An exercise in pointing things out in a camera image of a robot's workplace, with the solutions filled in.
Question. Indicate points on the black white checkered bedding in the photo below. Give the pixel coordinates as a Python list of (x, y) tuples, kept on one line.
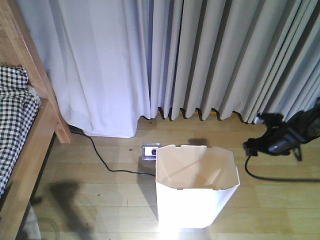
[(18, 110)]

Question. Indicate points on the wooden bed frame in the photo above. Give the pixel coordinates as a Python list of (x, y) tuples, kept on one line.
[(17, 49)]

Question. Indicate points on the white trash bin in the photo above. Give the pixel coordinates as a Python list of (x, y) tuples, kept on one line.
[(193, 184)]

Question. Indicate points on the floor power socket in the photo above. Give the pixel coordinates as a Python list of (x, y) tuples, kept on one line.
[(149, 151)]

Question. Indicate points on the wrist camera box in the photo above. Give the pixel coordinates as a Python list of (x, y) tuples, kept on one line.
[(268, 118)]

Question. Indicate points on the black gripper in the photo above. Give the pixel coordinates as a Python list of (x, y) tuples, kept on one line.
[(277, 141)]

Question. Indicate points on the white curtain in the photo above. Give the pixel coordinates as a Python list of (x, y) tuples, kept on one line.
[(113, 61)]

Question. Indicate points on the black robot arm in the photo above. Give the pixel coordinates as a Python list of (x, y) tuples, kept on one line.
[(310, 118)]

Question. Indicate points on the grey round rug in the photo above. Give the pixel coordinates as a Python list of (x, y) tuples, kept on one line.
[(29, 228)]

